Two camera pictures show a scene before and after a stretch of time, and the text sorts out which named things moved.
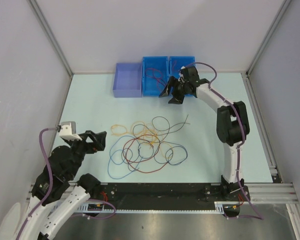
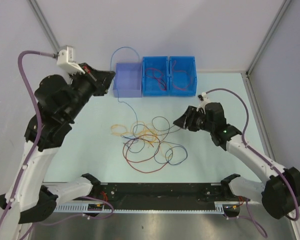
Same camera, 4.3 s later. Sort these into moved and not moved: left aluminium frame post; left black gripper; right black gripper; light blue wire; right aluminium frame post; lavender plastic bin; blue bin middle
Moved: light blue wire; left black gripper; right black gripper
Not moved: lavender plastic bin; right aluminium frame post; left aluminium frame post; blue bin middle
